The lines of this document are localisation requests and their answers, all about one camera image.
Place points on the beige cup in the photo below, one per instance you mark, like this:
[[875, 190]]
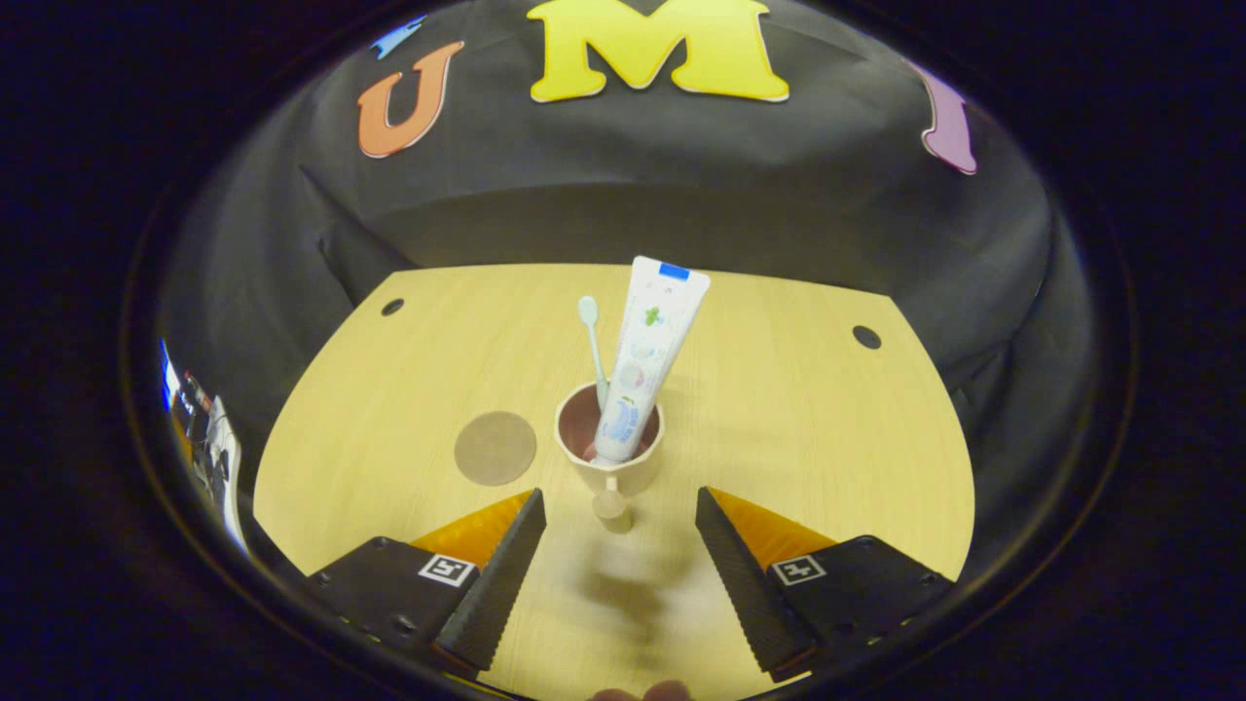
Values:
[[628, 472]]

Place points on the white device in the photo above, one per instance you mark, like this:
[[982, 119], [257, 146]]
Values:
[[226, 467]]

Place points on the blue lit screen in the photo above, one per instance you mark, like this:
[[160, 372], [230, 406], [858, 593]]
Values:
[[170, 375]]

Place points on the white toothbrush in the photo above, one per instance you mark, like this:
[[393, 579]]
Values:
[[590, 316]]

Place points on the white toothpaste tube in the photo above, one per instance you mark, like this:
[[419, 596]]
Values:
[[650, 350]]

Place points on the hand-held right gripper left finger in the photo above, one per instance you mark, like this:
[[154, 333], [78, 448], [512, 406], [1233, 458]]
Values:
[[496, 584]]

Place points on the light wooden desktop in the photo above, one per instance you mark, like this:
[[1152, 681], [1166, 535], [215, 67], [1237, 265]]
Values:
[[808, 438]]

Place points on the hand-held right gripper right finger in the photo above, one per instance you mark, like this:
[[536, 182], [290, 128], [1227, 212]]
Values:
[[745, 584]]

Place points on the round brown coaster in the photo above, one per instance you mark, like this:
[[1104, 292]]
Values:
[[494, 448]]

